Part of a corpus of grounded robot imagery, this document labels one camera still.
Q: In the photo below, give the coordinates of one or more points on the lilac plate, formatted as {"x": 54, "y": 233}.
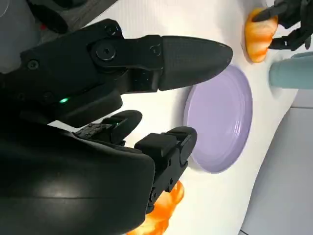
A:
{"x": 220, "y": 117}

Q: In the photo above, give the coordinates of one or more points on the pale green mug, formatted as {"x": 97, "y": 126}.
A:
{"x": 293, "y": 71}

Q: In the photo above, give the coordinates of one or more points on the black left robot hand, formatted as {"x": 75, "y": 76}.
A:
{"x": 298, "y": 14}

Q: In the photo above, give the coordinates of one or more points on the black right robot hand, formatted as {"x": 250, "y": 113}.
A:
{"x": 73, "y": 176}

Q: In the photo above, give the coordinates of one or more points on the orange and white bread roll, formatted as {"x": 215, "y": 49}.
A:
{"x": 161, "y": 215}
{"x": 260, "y": 36}

